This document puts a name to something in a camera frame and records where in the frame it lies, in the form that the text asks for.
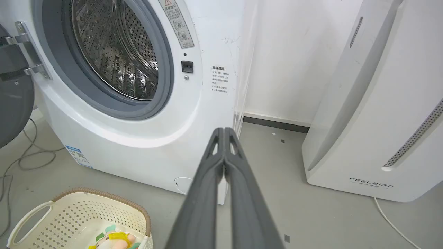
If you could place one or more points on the white front-load washing machine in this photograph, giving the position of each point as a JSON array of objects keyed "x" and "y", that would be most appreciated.
[{"x": 148, "y": 103}]

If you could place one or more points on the white tower air purifier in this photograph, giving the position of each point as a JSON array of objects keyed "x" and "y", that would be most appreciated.
[{"x": 377, "y": 103}]

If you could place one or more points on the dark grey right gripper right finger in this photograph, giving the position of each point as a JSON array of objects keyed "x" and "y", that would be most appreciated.
[{"x": 249, "y": 211}]

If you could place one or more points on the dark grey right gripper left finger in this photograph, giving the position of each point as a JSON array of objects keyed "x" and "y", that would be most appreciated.
[{"x": 202, "y": 207}]

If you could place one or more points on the dark washing machine door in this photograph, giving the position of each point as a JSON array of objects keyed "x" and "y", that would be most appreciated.
[{"x": 14, "y": 93}]

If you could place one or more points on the cream perforated laundry basket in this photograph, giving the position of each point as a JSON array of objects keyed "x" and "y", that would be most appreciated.
[{"x": 79, "y": 214}]

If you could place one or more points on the colourful plush toy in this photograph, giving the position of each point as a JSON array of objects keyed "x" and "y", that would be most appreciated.
[{"x": 116, "y": 240}]

